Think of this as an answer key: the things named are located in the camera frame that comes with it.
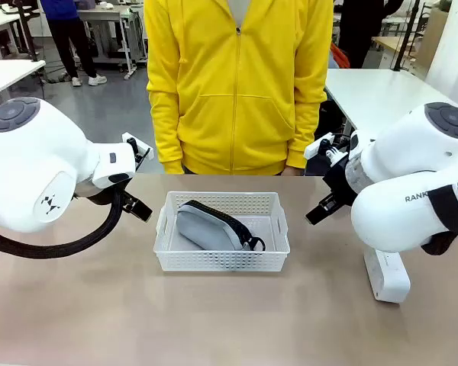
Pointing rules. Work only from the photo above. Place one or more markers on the person's left hand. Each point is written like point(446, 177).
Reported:
point(292, 172)

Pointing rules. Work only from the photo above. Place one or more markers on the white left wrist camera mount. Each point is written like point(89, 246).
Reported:
point(137, 143)

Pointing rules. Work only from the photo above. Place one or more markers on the black vertical stand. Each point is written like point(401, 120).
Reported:
point(404, 38)

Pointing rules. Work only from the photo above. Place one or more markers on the orange fabric item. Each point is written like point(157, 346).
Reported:
point(339, 55)

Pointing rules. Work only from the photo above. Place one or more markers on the person in black clothes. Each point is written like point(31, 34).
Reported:
point(360, 30)

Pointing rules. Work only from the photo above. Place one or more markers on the grey zippered pencil case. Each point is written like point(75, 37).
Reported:
point(210, 232)

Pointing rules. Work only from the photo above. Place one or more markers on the brown cabinet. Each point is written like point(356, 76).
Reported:
point(433, 34)

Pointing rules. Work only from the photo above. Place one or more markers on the white table with grey leg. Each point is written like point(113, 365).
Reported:
point(7, 76)

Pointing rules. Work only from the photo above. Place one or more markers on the white background desk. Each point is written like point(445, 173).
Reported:
point(110, 15)

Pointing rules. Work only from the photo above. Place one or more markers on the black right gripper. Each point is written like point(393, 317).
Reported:
point(339, 183)

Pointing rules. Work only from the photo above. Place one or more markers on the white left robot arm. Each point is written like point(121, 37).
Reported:
point(30, 171)

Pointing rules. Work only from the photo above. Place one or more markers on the black metal frame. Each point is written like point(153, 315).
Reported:
point(26, 30)

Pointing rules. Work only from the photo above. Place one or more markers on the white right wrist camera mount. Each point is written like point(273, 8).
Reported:
point(317, 146)

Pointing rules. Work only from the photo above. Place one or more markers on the person in yellow hoodie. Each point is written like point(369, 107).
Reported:
point(233, 95)

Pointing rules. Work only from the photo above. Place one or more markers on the white distant desk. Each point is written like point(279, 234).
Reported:
point(0, 23)

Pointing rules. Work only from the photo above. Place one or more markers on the large white table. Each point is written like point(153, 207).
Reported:
point(378, 95)

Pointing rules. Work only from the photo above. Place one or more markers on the wooden background table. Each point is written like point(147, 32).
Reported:
point(389, 42)

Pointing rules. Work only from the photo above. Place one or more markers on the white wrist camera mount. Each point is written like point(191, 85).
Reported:
point(137, 143)
point(317, 146)

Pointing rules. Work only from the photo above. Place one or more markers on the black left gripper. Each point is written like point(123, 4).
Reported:
point(124, 199)

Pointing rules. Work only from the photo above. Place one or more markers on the white perforated plastic basket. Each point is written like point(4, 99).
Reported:
point(221, 261)

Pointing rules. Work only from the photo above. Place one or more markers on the person in blue top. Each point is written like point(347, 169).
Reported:
point(72, 38)

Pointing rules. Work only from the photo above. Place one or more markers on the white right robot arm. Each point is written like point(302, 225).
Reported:
point(404, 160)

